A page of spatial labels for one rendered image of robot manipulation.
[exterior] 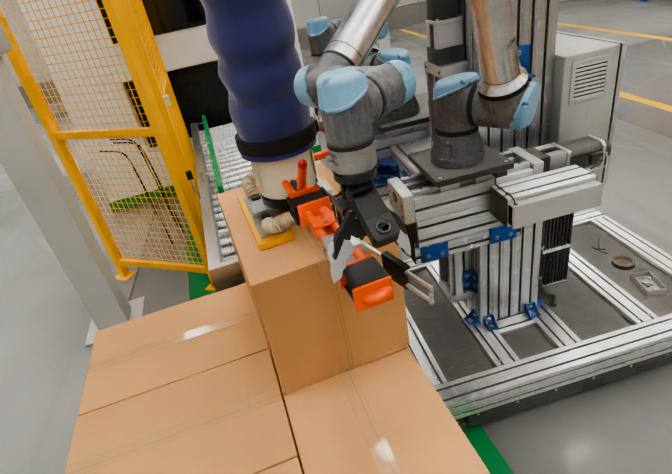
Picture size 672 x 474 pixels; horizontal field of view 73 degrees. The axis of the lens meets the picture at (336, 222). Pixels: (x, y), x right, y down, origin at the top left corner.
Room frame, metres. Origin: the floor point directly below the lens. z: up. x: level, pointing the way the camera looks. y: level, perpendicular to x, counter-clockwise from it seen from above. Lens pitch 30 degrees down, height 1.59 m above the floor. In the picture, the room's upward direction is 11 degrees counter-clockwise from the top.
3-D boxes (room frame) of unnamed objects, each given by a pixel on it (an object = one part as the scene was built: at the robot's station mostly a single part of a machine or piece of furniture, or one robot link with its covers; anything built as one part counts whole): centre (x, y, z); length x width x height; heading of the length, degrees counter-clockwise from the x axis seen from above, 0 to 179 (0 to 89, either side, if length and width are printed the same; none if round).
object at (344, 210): (0.69, -0.04, 1.23); 0.09 x 0.08 x 0.12; 15
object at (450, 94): (1.18, -0.38, 1.20); 0.13 x 0.12 x 0.14; 44
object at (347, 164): (0.68, -0.04, 1.31); 0.08 x 0.08 x 0.05
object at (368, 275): (0.66, -0.03, 1.07); 0.08 x 0.07 x 0.05; 15
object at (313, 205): (1.00, 0.05, 1.07); 0.10 x 0.08 x 0.06; 105
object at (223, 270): (1.60, 0.20, 0.58); 0.70 x 0.03 x 0.06; 102
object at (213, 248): (2.68, 0.76, 0.50); 2.31 x 0.05 x 0.19; 12
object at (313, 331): (1.24, 0.12, 0.74); 0.60 x 0.40 x 0.40; 16
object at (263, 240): (1.22, 0.21, 0.97); 0.34 x 0.10 x 0.05; 15
